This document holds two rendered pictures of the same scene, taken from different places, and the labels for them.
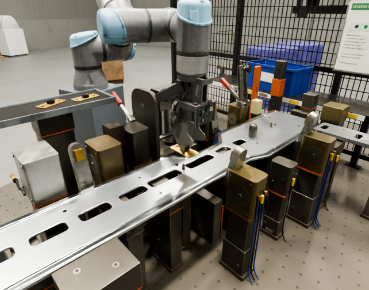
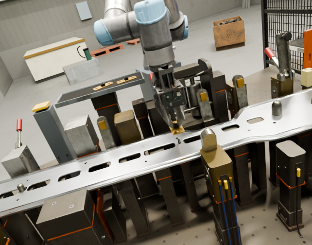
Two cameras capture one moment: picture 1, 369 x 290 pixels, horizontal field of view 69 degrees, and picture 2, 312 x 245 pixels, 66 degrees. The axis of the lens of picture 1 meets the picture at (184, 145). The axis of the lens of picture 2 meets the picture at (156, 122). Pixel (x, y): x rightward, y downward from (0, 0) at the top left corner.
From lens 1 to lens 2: 41 cm
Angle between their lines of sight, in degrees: 36
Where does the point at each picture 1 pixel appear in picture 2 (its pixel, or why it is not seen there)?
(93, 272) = (59, 207)
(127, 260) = (78, 205)
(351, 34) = not seen: outside the picture
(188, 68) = (149, 60)
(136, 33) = (119, 35)
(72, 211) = (88, 164)
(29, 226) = (64, 169)
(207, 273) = (199, 237)
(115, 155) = (129, 127)
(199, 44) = (151, 40)
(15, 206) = not seen: hidden behind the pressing
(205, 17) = (151, 15)
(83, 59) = not seen: hidden behind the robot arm
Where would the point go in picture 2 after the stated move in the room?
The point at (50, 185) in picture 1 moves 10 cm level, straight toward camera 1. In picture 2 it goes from (83, 144) to (74, 161)
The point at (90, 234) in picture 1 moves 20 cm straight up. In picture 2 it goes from (85, 182) to (57, 125)
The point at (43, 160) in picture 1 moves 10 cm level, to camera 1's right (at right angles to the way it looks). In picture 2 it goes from (76, 128) to (95, 131)
